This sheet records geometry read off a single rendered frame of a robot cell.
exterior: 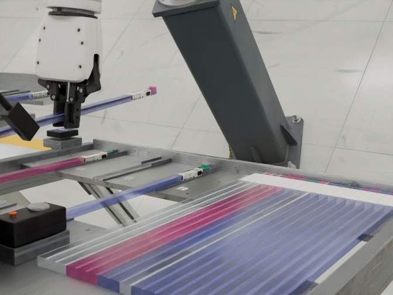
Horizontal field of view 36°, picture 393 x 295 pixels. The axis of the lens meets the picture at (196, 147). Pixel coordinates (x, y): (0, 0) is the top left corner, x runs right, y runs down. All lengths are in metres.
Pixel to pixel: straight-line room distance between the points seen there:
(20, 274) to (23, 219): 0.06
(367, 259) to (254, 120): 1.19
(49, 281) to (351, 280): 0.30
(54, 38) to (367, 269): 0.56
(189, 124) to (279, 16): 0.62
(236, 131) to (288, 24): 0.74
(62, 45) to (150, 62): 1.70
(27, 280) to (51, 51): 0.43
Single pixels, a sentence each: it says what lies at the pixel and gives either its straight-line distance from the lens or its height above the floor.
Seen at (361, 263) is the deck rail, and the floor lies 0.95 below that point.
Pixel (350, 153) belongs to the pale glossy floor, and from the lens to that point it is 1.96.
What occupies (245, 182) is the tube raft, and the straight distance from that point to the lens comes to 0.96.
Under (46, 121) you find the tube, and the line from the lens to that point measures 0.92.
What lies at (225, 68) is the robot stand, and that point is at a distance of 1.67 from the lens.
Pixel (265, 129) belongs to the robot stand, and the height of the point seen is 0.19.
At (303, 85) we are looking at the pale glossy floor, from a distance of 2.21.
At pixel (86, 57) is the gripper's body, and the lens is 0.91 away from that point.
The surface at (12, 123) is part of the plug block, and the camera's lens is 0.68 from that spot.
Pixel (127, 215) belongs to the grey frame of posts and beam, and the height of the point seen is 0.49.
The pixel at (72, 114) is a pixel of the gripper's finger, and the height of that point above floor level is 0.98.
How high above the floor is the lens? 1.52
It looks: 45 degrees down
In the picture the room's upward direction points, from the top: 30 degrees counter-clockwise
